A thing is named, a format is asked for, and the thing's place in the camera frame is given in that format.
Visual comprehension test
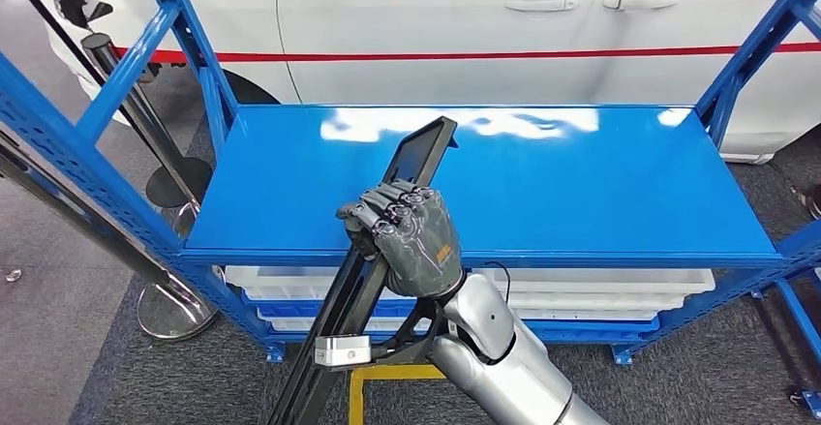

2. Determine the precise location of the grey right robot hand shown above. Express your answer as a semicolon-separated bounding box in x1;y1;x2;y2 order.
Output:
335;179;465;300

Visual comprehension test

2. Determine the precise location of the black plastic frame part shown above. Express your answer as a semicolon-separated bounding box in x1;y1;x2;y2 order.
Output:
265;115;460;425

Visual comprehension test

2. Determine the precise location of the blue metal shelf rack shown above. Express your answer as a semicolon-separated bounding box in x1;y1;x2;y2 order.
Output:
0;0;821;366

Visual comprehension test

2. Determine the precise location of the blue wheeled shelf rack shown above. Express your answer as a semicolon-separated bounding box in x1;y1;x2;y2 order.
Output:
750;216;821;420

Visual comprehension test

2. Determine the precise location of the blue plastic bin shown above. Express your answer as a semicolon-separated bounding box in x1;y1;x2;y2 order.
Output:
242;293;418;319
522;318;662;345

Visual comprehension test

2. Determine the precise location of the white plastic bin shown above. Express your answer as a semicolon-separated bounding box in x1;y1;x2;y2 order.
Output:
471;267;717;313
256;309;438;335
509;293;687;322
224;265;399;303

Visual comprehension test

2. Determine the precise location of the white car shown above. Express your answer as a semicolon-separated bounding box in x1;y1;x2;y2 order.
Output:
41;0;821;166

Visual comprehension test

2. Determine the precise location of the thin black pole stand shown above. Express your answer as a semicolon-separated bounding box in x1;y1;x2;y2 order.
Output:
0;0;214;210

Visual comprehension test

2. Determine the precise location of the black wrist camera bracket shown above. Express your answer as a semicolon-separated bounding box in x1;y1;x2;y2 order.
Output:
368;296;450;366

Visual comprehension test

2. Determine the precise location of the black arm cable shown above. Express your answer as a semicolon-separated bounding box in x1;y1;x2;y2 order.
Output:
480;261;512;301

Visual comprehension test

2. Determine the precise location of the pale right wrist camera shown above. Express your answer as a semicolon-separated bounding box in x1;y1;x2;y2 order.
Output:
314;335;374;369

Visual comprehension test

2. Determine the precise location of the chrome stanchion post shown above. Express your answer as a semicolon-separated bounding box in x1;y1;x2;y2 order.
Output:
80;32;203;238
0;128;221;342

